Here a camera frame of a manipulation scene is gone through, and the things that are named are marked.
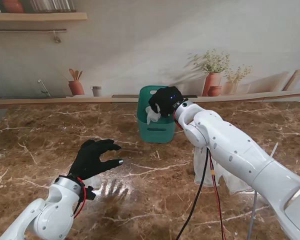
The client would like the row of glass jars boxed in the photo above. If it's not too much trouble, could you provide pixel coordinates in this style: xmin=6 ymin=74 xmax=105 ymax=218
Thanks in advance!
xmin=29 ymin=0 xmax=77 ymax=13

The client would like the terracotta jar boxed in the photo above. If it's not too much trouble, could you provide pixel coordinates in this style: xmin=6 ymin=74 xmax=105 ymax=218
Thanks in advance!
xmin=2 ymin=0 xmax=24 ymax=13

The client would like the grey right arm cable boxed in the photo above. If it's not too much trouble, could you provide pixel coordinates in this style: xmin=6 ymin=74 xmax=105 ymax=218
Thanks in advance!
xmin=247 ymin=191 xmax=259 ymax=240

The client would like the red black left arm cable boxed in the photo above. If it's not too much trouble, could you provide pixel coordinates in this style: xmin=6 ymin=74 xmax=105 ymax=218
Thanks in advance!
xmin=73 ymin=177 xmax=89 ymax=219

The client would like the metal hanging rail with hook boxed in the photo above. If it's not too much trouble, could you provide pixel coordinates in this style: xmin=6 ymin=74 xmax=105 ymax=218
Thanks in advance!
xmin=0 ymin=28 xmax=67 ymax=44

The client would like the red black right arm cable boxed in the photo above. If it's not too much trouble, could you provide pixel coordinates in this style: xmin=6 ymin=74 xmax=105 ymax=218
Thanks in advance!
xmin=173 ymin=109 xmax=227 ymax=240

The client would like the red black arm cable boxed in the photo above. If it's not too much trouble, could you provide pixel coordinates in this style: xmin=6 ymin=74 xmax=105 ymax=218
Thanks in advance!
xmin=73 ymin=177 xmax=89 ymax=219
xmin=173 ymin=109 xmax=227 ymax=240

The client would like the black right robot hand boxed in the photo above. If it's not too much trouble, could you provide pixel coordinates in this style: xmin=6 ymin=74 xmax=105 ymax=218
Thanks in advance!
xmin=148 ymin=86 xmax=185 ymax=118

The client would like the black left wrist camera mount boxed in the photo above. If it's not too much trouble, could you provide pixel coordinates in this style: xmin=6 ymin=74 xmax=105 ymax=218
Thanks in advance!
xmin=85 ymin=186 xmax=97 ymax=201

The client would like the light wooden wall shelf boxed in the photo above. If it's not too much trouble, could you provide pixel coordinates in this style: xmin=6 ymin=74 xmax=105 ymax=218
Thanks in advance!
xmin=0 ymin=12 xmax=88 ymax=24

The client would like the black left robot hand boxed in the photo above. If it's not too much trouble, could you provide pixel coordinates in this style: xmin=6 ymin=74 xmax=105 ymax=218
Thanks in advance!
xmin=68 ymin=139 xmax=125 ymax=181

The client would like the terracotta pot with wooden utensils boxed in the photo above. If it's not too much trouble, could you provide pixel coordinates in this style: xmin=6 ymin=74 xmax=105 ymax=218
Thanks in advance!
xmin=67 ymin=68 xmax=85 ymax=96

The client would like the green plastic basket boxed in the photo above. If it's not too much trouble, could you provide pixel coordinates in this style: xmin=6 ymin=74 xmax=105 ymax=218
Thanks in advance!
xmin=136 ymin=85 xmax=178 ymax=144

